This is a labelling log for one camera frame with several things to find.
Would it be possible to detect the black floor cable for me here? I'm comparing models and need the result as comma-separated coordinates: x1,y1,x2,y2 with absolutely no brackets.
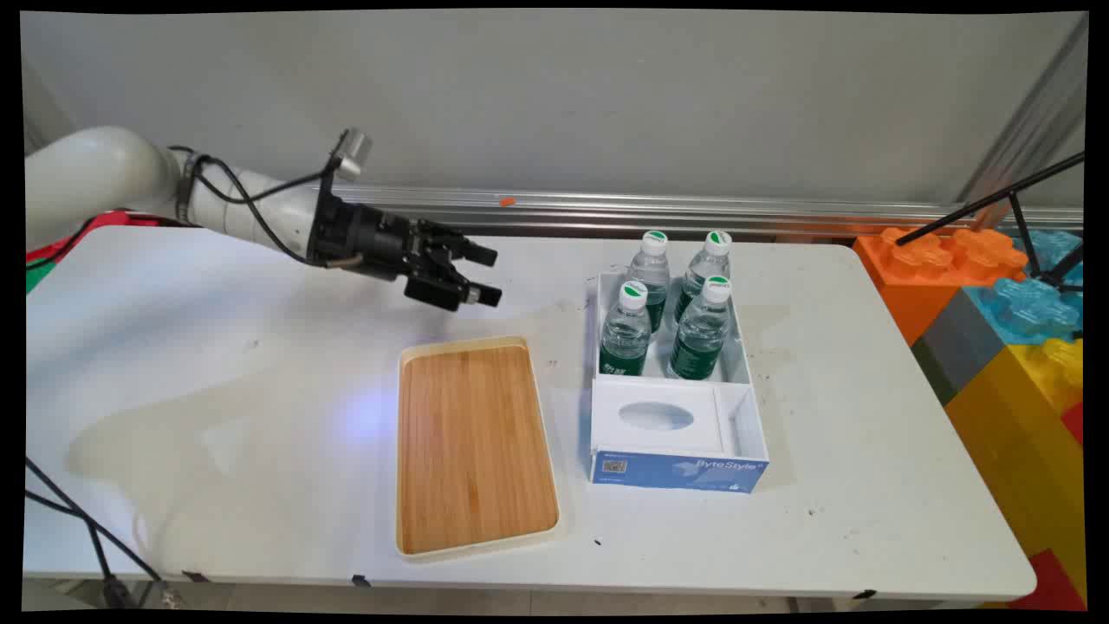
25,490,131,608
25,456,167,583

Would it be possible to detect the red cloth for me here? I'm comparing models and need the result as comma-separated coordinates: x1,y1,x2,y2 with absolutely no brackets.
26,211,174,266

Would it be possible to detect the red giant building block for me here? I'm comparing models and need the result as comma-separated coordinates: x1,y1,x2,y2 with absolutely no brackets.
1008,548,1086,611

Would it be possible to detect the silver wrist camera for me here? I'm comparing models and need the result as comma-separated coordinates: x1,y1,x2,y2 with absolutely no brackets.
333,128,374,184

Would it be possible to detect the small water bottle green label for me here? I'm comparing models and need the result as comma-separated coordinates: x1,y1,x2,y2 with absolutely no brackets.
667,276,734,381
626,231,672,335
674,231,734,323
599,281,653,378

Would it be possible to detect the aluminium wall rail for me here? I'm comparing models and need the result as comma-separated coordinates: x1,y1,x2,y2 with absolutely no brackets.
329,184,1085,238

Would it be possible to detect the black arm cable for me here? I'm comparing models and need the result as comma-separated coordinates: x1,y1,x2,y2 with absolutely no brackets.
167,145,363,269

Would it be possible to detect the aluminium frame post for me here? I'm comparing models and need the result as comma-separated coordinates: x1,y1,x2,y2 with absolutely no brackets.
957,13,1089,209

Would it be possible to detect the bamboo tray with cream rim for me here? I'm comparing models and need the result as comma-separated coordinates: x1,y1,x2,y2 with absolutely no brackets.
396,336,562,561

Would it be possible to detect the yellow giant building block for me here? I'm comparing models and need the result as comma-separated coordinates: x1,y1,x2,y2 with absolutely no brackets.
944,338,1086,601

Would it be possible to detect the orange giant building block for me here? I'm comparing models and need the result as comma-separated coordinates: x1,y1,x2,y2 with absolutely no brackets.
853,227,1030,347

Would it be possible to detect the light blue giant building block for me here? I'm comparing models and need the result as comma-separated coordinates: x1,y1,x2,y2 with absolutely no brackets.
964,229,1085,347

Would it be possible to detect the grey giant building block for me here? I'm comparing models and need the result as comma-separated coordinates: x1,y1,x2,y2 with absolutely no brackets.
911,289,1007,407

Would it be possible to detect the white and blue cardboard box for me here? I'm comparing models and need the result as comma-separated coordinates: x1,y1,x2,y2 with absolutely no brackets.
589,272,771,495

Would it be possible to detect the black tripod stand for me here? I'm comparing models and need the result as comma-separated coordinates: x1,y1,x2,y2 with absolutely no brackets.
895,152,1086,293

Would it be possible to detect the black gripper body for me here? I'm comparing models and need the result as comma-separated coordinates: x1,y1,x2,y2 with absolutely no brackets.
308,195,444,283

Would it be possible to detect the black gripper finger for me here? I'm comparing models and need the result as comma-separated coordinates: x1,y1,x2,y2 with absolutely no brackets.
404,254,504,312
422,222,500,268

